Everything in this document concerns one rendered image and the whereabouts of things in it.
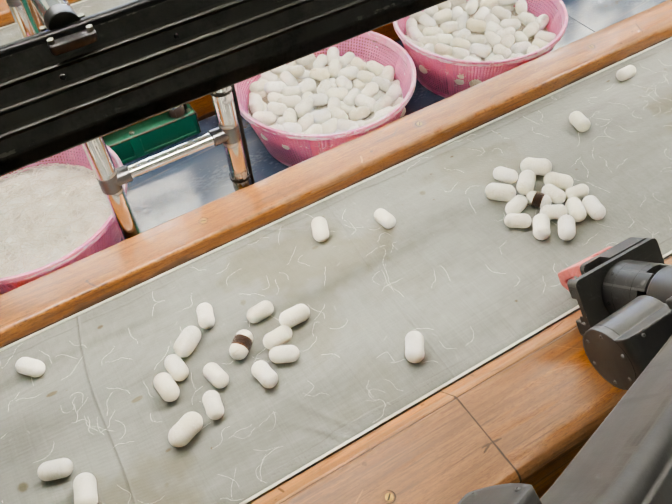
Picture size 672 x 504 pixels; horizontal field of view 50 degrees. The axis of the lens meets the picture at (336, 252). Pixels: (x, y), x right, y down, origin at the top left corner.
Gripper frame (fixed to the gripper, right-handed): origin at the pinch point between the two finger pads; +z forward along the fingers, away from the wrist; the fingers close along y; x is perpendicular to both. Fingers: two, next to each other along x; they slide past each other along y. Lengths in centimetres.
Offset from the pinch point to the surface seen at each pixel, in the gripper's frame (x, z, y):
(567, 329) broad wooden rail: 2.9, -4.5, 4.6
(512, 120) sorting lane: -14.7, 21.4, -13.9
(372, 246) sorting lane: -9.5, 13.9, 14.2
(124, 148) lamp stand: -32, 47, 33
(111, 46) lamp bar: -37, -10, 35
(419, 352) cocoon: -0.7, 0.2, 18.5
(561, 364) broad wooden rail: 4.5, -6.9, 8.0
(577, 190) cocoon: -5.8, 7.7, -10.4
